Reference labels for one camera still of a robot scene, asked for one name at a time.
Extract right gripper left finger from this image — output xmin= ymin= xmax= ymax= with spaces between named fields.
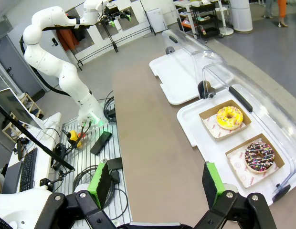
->
xmin=46 ymin=162 xmax=115 ymax=229

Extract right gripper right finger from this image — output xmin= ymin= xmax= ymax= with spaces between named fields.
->
xmin=193 ymin=161 xmax=277 ymax=229

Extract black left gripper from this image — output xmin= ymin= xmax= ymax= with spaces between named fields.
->
xmin=104 ymin=5 xmax=132 ymax=26

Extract chocolate donut colourful sprinkles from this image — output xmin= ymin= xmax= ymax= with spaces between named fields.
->
xmin=244 ymin=142 xmax=275 ymax=174

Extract yellow glazed sprinkled donut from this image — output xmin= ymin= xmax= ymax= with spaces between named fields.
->
xmin=216 ymin=106 xmax=244 ymax=131

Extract kraft paper donut box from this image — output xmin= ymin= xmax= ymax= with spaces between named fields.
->
xmin=199 ymin=99 xmax=252 ymax=142
xmin=225 ymin=133 xmax=285 ymax=189

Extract black power adapter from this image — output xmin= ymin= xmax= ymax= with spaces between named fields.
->
xmin=107 ymin=156 xmax=122 ymax=172

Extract white printed paper liner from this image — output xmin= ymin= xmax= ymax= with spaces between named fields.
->
xmin=201 ymin=114 xmax=246 ymax=139
xmin=228 ymin=147 xmax=280 ymax=188

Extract white air purifier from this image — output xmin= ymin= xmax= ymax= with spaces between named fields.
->
xmin=147 ymin=8 xmax=168 ymax=33

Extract flat black box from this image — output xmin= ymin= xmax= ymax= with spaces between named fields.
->
xmin=89 ymin=131 xmax=113 ymax=156

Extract white plastic display tray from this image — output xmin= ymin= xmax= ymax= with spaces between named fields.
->
xmin=148 ymin=49 xmax=226 ymax=105
xmin=176 ymin=83 xmax=294 ymax=206

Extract hanging orange cloth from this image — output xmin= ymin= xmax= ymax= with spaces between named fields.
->
xmin=56 ymin=28 xmax=80 ymax=51

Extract yellow emergency stop button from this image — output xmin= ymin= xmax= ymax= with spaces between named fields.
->
xmin=66 ymin=130 xmax=84 ymax=148

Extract white desk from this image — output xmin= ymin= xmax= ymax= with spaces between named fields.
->
xmin=6 ymin=112 xmax=62 ymax=191

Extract clear plastic tray lid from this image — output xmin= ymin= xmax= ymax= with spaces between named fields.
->
xmin=201 ymin=62 xmax=296 ymax=201
xmin=161 ymin=29 xmax=234 ymax=100

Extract black computer keyboard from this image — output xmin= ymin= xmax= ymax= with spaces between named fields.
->
xmin=19 ymin=147 xmax=38 ymax=192

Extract black tripod pole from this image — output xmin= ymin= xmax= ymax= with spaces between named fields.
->
xmin=0 ymin=102 xmax=75 ymax=171

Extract black utility cart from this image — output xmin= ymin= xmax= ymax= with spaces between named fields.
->
xmin=178 ymin=0 xmax=224 ymax=40

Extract grey laptop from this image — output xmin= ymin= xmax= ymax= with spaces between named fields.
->
xmin=1 ymin=161 xmax=22 ymax=194

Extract flat computer monitor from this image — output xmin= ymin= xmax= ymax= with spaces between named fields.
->
xmin=0 ymin=87 xmax=45 ymax=131

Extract white cylindrical column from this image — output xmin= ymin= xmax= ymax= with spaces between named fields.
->
xmin=230 ymin=0 xmax=254 ymax=34

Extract mannequin with beige trousers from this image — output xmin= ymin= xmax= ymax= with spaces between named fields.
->
xmin=264 ymin=0 xmax=274 ymax=19

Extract mannequin with orange trousers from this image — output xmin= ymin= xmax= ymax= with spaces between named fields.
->
xmin=277 ymin=0 xmax=288 ymax=28

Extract aluminium base plate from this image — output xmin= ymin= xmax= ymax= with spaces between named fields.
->
xmin=52 ymin=116 xmax=133 ymax=224

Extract coiled black cable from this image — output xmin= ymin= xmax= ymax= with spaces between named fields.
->
xmin=73 ymin=166 xmax=128 ymax=214
xmin=103 ymin=96 xmax=115 ymax=124

